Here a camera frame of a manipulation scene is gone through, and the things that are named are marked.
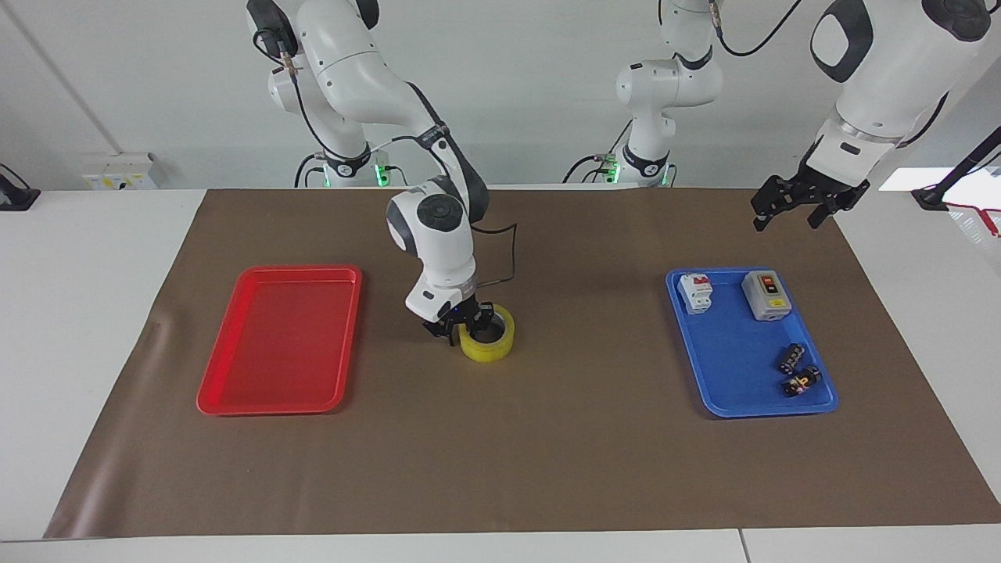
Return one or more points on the red plastic tray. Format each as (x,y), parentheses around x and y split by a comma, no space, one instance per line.
(278,344)

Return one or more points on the small black electrical part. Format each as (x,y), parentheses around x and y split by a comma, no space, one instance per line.
(801,381)
(791,358)

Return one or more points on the white wall socket box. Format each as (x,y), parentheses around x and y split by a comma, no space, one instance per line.
(121,172)

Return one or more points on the white circuit breaker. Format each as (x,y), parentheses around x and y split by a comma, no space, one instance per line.
(695,293)

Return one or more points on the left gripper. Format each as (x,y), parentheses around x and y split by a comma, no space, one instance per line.
(841,195)

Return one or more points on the black stand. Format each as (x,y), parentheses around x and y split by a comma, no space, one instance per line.
(17,195)
(958,172)

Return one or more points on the yellow tape roll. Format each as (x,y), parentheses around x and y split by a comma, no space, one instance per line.
(486,350)

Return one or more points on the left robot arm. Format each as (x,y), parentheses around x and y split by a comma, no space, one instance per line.
(891,62)

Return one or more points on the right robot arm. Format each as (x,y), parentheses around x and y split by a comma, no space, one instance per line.
(352,70)

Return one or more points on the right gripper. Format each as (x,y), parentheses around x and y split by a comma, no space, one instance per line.
(453,313)

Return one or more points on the grey switch box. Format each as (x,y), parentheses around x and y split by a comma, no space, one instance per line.
(766,297)

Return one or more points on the blue plastic tray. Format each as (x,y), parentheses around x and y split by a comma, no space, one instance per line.
(743,367)

